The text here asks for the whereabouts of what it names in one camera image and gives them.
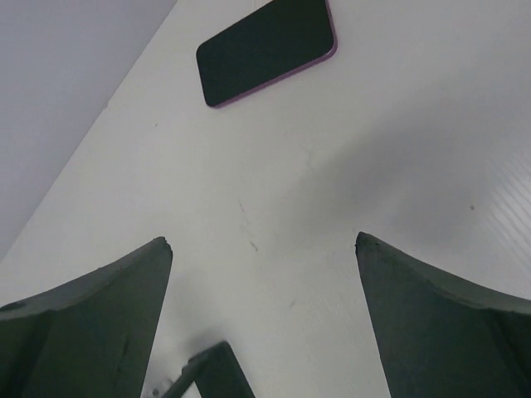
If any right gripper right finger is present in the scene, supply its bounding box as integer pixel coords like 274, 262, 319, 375
356, 232, 530, 397

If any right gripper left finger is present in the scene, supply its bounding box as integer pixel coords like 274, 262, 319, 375
1, 237, 173, 397

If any black folding phone stand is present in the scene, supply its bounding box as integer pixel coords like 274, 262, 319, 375
163, 341, 255, 398

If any purple-case smartphone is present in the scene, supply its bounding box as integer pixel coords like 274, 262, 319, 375
196, 0, 338, 108

